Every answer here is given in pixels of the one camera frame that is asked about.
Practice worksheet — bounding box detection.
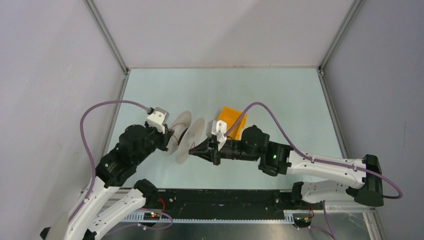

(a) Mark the aluminium frame post left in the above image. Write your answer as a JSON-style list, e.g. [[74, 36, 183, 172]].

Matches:
[[83, 0, 129, 75]]

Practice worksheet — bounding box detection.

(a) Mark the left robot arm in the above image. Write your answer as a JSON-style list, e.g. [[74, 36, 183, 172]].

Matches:
[[39, 123, 174, 240]]

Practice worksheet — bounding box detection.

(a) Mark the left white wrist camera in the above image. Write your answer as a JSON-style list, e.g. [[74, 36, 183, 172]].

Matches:
[[146, 107, 169, 134]]

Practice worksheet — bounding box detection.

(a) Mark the left controller board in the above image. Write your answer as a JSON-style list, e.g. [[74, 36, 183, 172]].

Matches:
[[143, 211, 161, 221]]

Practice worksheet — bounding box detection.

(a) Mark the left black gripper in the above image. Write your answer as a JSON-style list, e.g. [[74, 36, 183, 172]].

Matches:
[[133, 119, 175, 165]]

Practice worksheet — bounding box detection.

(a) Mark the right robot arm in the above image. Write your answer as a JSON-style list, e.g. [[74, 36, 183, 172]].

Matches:
[[188, 125, 384, 209]]

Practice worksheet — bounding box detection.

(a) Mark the aluminium frame post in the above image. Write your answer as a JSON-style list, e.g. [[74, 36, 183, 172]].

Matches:
[[318, 0, 365, 73], [83, 0, 129, 75]]

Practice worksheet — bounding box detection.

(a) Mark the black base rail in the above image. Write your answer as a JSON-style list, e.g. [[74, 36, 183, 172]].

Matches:
[[132, 188, 316, 222]]

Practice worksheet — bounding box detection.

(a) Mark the white perforated cable spool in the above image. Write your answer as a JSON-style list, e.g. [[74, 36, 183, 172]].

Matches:
[[163, 110, 205, 164]]

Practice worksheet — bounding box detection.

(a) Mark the controller board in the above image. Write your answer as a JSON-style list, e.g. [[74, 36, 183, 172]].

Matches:
[[293, 216, 313, 228], [143, 211, 161, 221]]

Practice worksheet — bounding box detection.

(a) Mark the aluminium frame post right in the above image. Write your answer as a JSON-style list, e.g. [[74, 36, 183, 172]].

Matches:
[[318, 0, 365, 73]]

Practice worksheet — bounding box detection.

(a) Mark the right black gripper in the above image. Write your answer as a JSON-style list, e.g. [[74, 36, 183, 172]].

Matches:
[[189, 135, 260, 166]]

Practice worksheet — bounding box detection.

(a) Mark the right controller board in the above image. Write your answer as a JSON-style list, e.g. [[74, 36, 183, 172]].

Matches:
[[293, 216, 313, 228]]

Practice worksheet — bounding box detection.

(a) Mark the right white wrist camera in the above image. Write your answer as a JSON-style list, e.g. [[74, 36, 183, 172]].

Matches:
[[206, 120, 228, 151]]

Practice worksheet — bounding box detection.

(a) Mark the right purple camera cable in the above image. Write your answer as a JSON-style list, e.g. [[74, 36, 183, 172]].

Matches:
[[223, 101, 404, 200]]

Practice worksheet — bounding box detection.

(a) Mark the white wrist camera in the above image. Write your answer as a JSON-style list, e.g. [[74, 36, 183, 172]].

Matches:
[[206, 120, 228, 151], [146, 107, 169, 134]]

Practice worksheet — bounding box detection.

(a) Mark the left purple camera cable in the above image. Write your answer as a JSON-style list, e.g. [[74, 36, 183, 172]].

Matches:
[[67, 99, 153, 223]]

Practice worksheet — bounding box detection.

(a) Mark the purple camera cable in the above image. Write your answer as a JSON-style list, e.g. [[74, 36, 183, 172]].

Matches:
[[223, 101, 404, 200], [67, 99, 153, 223]]

